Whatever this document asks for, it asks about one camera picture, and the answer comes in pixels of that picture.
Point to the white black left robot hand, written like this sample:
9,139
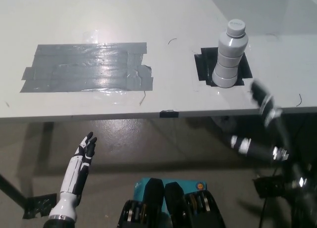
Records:
71,173

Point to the black tape square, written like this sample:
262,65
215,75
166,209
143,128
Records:
204,64

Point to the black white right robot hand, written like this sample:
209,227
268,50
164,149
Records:
270,151

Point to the small black tape strip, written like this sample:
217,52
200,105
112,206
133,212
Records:
169,113

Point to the black teal robot body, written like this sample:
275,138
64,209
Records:
171,203

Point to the black metal table leg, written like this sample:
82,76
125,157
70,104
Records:
11,189

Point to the grey duct tape patch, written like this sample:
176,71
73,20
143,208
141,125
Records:
86,69

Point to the white ribbed plastic bottle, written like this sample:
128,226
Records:
229,62

